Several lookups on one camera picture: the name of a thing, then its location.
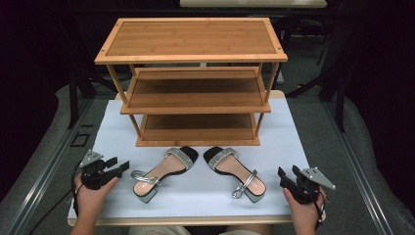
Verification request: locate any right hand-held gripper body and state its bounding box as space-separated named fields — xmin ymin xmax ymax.
xmin=287 ymin=166 xmax=337 ymax=206

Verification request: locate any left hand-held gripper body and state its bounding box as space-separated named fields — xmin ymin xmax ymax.
xmin=78 ymin=149 xmax=119 ymax=191

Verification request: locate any silver strap heeled sandal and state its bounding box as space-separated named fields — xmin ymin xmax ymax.
xmin=130 ymin=146 xmax=200 ymax=205
xmin=203 ymin=146 xmax=267 ymax=204

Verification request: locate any wooden three-tier shoe rack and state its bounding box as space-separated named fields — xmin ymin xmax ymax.
xmin=94 ymin=17 xmax=289 ymax=148

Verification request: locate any person's right hand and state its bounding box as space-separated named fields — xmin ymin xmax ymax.
xmin=283 ymin=187 xmax=327 ymax=229

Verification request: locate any person's left hand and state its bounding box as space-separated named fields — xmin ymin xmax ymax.
xmin=73 ymin=174 xmax=119 ymax=223

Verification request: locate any person's right leg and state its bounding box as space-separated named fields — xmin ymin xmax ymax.
xmin=218 ymin=224 xmax=273 ymax=235

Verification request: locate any person's leg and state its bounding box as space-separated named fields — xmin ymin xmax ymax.
xmin=218 ymin=224 xmax=273 ymax=235
xmin=128 ymin=225 xmax=192 ymax=235

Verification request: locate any black metal stand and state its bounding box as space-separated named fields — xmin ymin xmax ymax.
xmin=66 ymin=67 xmax=119 ymax=130
xmin=285 ymin=63 xmax=347 ymax=133

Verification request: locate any person's left leg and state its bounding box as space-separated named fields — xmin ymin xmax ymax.
xmin=128 ymin=225 xmax=192 ymax=235

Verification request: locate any white table mat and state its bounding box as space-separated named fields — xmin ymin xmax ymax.
xmin=68 ymin=97 xmax=311 ymax=220

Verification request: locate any left hand-held gripper black cable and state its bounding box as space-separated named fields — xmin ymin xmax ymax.
xmin=28 ymin=161 xmax=86 ymax=235

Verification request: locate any hand-held gripper black cable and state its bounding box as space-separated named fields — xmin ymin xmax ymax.
xmin=28 ymin=161 xmax=86 ymax=235
xmin=312 ymin=189 xmax=328 ymax=230

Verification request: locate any right hand-held gripper black cable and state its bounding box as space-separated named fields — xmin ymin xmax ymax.
xmin=312 ymin=189 xmax=328 ymax=230

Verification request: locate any metal floor rail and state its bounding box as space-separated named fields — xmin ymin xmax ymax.
xmin=6 ymin=97 xmax=96 ymax=235
xmin=322 ymin=101 xmax=396 ymax=235

